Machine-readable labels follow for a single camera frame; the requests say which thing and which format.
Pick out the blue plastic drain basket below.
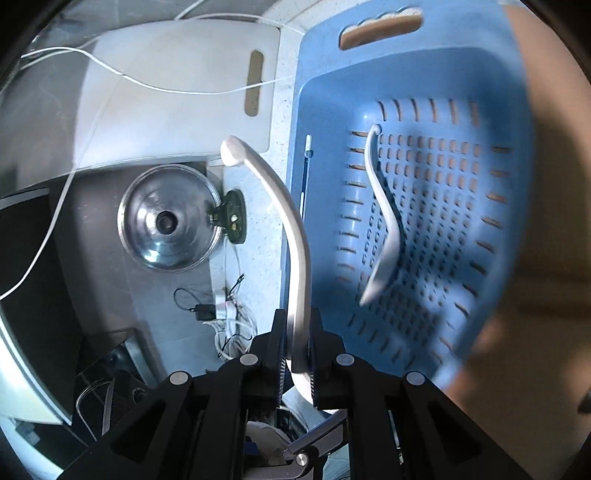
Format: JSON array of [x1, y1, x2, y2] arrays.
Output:
[[287, 1, 534, 387]]

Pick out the white ceramic spoon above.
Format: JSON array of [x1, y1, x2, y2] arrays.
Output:
[[360, 124, 402, 306], [221, 136, 314, 404]]

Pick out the green lid holder clip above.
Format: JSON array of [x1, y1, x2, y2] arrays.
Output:
[[209, 189, 247, 245]]

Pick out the white power cable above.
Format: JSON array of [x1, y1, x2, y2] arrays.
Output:
[[0, 11, 306, 301]]

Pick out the steel pot lid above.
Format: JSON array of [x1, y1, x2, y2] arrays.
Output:
[[117, 164, 222, 272]]

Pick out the white cutting board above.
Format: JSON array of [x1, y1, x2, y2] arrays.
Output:
[[1, 19, 280, 194]]

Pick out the small black adapter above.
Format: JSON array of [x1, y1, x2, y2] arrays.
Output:
[[193, 304, 216, 322]]

